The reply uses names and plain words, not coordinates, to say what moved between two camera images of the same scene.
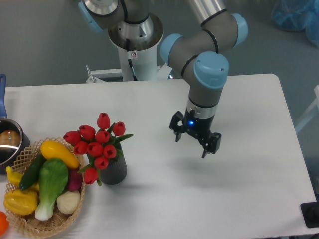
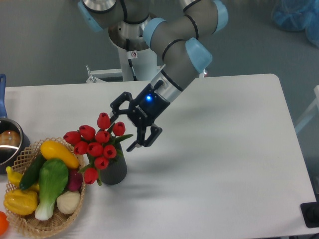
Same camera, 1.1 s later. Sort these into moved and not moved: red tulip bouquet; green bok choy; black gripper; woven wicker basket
Moved: black gripper
Not moved: woven wicker basket; green bok choy; red tulip bouquet
